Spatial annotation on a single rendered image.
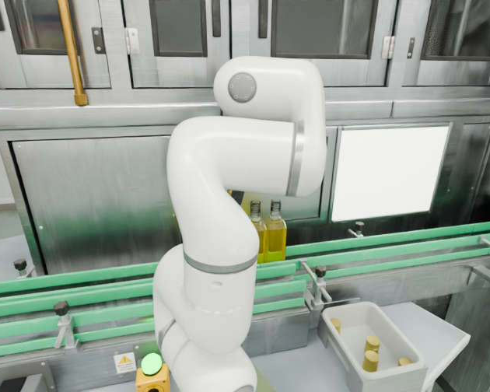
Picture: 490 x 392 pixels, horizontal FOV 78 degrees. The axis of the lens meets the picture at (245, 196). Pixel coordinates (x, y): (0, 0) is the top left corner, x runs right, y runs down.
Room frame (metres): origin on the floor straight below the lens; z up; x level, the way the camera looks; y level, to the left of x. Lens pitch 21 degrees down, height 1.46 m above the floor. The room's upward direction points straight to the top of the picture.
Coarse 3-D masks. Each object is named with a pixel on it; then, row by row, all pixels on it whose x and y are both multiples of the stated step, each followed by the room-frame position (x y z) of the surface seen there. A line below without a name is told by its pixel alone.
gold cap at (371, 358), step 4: (368, 352) 0.57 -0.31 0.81; (372, 352) 0.57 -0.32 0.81; (364, 356) 0.57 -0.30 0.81; (368, 356) 0.56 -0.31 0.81; (372, 356) 0.56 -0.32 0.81; (376, 356) 0.56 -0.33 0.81; (364, 360) 0.56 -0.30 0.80; (368, 360) 0.55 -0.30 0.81; (372, 360) 0.55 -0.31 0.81; (376, 360) 0.55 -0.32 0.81; (364, 364) 0.56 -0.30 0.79; (368, 364) 0.55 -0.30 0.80; (372, 364) 0.55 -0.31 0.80; (376, 364) 0.55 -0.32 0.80; (364, 368) 0.56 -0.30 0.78; (368, 368) 0.55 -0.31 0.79; (372, 368) 0.54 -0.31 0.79; (376, 368) 0.55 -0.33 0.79; (368, 372) 0.55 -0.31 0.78; (372, 372) 0.54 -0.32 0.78
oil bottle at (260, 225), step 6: (252, 222) 0.75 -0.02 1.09; (258, 222) 0.75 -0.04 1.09; (264, 222) 0.76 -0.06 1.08; (258, 228) 0.74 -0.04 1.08; (264, 228) 0.75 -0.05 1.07; (258, 234) 0.74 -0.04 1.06; (264, 234) 0.75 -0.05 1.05; (264, 240) 0.75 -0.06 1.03; (264, 246) 0.75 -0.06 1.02; (258, 252) 0.74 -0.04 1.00; (264, 252) 0.75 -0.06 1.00; (258, 258) 0.74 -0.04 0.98; (264, 258) 0.75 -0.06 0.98
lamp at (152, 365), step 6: (150, 354) 0.53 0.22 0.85; (156, 354) 0.53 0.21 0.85; (144, 360) 0.52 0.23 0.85; (150, 360) 0.51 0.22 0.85; (156, 360) 0.52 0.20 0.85; (144, 366) 0.50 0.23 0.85; (150, 366) 0.50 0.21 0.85; (156, 366) 0.50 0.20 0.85; (144, 372) 0.50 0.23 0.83; (150, 372) 0.50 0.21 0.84; (156, 372) 0.50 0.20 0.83
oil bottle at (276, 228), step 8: (272, 224) 0.75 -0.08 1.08; (280, 224) 0.76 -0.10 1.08; (272, 232) 0.75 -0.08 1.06; (280, 232) 0.75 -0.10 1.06; (272, 240) 0.75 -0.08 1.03; (280, 240) 0.75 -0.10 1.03; (272, 248) 0.75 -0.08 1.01; (280, 248) 0.76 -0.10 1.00; (272, 256) 0.75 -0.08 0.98; (280, 256) 0.76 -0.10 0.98
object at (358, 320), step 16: (352, 304) 0.71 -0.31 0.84; (368, 304) 0.72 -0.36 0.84; (352, 320) 0.70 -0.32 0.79; (368, 320) 0.71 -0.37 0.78; (384, 320) 0.66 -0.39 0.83; (336, 336) 0.60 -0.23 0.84; (352, 336) 0.66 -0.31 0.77; (384, 336) 0.64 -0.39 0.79; (400, 336) 0.60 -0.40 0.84; (352, 352) 0.61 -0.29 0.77; (384, 352) 0.61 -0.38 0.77; (400, 352) 0.58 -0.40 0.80; (416, 352) 0.55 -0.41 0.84; (384, 368) 0.56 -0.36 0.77; (400, 368) 0.50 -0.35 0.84; (416, 368) 0.51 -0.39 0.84
